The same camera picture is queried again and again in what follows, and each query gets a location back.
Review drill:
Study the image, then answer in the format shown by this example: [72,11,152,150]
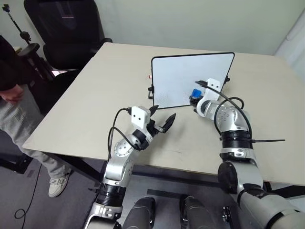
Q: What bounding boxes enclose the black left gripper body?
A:
[145,119,165,138]

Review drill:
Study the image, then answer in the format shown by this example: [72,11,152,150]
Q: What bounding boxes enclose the black framed whiteboard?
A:
[151,52,235,110]

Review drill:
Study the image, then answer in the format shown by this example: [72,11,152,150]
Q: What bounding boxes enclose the person's bare hand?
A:
[0,84,25,104]

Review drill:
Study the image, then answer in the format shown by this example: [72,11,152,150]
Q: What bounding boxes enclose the black zip tie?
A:
[249,138,286,145]

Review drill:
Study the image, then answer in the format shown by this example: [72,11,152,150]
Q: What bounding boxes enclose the dark rounded robot leg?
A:
[122,196,156,229]
[179,194,213,229]

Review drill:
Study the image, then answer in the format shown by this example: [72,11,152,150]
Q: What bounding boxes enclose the white sneaker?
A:
[48,172,71,198]

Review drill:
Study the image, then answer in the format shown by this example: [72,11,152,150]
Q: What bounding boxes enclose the black office chair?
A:
[23,0,113,74]

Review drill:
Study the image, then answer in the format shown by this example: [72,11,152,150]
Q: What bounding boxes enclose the person's grey trousers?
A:
[0,86,72,179]

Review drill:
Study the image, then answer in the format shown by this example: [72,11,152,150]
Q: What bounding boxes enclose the black floor base bar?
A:
[0,152,33,174]

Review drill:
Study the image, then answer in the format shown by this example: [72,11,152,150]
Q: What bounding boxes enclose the person's black jacket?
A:
[0,35,26,92]

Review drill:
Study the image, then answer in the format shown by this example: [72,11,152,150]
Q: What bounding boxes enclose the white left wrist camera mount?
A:
[130,105,151,130]

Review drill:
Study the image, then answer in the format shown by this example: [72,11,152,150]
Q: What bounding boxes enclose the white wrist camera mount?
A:
[130,105,151,130]
[202,78,220,101]

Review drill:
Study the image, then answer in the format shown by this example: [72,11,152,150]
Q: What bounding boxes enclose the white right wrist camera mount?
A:
[202,78,220,101]

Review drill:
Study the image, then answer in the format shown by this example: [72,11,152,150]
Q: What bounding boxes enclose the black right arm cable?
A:
[195,80,251,144]

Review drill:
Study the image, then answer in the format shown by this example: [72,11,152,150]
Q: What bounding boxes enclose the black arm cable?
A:
[107,107,142,163]
[195,80,251,144]

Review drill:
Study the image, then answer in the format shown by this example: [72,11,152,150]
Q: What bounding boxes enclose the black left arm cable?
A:
[107,107,142,163]

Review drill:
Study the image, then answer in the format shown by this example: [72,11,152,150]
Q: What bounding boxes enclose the black table frame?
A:
[53,154,305,199]

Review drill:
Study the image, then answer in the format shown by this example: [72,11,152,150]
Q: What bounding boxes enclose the black metal bracket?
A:
[221,206,234,229]

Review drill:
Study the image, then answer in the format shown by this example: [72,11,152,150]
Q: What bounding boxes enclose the black floor cable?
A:
[14,164,43,219]

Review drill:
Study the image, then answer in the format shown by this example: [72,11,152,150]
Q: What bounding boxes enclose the black camera tripod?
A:
[1,4,32,46]

